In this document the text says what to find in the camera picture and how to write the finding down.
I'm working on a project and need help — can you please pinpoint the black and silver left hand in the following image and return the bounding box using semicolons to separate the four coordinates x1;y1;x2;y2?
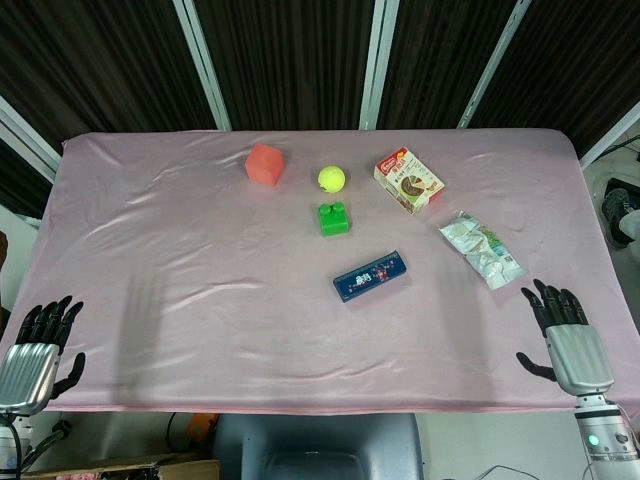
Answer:
0;295;86;414

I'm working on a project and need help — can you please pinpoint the black and silver right hand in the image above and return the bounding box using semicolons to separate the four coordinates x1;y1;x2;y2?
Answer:
516;278;615;397

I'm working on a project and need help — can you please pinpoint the blue glasses case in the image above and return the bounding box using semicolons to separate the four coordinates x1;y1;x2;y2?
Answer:
332;251;412;304

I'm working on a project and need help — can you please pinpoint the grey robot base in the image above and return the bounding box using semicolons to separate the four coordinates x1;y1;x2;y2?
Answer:
212;412;424;480

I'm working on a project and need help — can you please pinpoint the pink tablecloth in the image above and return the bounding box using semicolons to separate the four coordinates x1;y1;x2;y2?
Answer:
0;128;640;426

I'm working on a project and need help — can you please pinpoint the white plastic snack bag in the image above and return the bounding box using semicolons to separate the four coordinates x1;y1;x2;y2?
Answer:
438;210;529;292

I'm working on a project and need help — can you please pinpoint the black sneaker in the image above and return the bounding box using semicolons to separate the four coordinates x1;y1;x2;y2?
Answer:
602;187;635;249

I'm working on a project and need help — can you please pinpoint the orange object under table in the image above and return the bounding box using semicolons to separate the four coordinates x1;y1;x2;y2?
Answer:
187;413;219;451

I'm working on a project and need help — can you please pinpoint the white and red snack carton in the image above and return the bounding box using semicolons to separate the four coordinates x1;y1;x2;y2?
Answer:
373;146;446;216

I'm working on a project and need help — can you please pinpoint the green toy brick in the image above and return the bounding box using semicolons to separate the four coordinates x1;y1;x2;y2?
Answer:
317;200;352;238

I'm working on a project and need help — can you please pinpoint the yellow tennis ball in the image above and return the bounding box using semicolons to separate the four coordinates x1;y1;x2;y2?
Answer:
317;165;347;194

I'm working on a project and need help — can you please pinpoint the red foam cube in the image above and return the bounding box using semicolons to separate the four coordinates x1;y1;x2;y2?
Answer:
244;143;286;188

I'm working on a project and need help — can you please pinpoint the white partition post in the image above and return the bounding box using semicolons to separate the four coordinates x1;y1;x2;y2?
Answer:
457;0;534;129
579;99;640;169
172;0;231;132
358;0;401;132
0;94;64;184

